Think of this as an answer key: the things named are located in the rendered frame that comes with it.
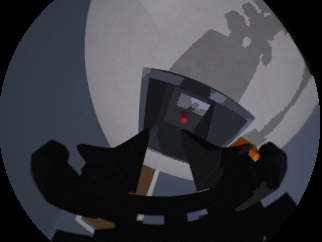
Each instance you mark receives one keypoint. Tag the red peg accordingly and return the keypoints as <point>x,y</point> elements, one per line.
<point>184,116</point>

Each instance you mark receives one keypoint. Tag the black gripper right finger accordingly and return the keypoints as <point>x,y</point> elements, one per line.
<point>207,160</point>

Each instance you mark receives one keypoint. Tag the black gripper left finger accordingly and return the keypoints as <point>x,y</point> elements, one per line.
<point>127,158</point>

